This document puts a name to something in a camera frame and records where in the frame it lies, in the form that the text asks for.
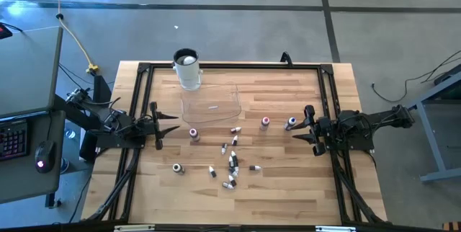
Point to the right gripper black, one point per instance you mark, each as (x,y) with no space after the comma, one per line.
(322,129)

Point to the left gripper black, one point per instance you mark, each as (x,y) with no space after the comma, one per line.
(155,127)

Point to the large blue food coloring bottle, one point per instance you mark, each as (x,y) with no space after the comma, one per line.
(290,123)

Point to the large purple food coloring bottle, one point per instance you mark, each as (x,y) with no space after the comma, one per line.
(194,134)

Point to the large red food coloring bottle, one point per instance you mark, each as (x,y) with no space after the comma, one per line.
(265,123)

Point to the large black food coloring bottle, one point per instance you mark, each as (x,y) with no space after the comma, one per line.
(178,168)

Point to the small black food coloring bottle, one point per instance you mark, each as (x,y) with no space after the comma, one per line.
(255,168)
(234,158)

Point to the small dark food coloring bottle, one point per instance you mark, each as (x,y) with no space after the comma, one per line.
(224,148)

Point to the small red food coloring bottle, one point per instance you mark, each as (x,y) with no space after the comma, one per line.
(212,171)

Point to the small brown food coloring bottle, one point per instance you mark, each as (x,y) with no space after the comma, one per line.
(236,130)

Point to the small navy food coloring bottle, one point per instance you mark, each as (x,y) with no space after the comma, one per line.
(235,140)
(227,185)

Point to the small blue food coloring bottle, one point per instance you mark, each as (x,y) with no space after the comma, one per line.
(235,170)

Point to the small dark-green food coloring bottle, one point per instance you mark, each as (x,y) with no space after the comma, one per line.
(231,173)

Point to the small purple food coloring bottle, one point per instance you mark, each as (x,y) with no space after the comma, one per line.
(233,181)

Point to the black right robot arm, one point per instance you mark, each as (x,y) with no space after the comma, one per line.
(360,124)

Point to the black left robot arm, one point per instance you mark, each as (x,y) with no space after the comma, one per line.
(119,125)

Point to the white cylindrical container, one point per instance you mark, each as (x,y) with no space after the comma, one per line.
(189,77)

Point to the clear plastic bin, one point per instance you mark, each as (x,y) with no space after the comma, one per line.
(216,97)

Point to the white ball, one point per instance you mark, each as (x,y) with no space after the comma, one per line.
(188,60)

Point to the black box under desk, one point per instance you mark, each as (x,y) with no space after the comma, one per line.
(88,147)

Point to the clear water bottle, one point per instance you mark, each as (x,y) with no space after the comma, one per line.
(64,165)
(70,134)

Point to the black computer mouse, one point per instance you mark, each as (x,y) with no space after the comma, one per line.
(45,156)

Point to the grey flat panel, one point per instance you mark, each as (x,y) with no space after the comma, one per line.
(29,70)

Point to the black box on floor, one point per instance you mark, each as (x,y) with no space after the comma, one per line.
(448,78)

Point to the black keyboard red backlight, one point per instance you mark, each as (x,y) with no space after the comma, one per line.
(12,140)

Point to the grey desk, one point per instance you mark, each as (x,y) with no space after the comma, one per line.
(21,185)

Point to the striped wooden block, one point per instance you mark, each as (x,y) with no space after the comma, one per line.
(452,226)

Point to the black device red light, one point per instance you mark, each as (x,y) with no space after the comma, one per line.
(3,31)

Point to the black hook bracket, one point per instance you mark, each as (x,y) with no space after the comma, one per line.
(286,58)

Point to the black aluminium table frame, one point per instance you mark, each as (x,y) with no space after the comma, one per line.
(234,65)

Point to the silver metal bracket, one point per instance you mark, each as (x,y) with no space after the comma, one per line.
(335,229)
(133,228)

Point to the grey metal table frame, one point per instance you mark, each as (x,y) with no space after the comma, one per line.
(428,138)

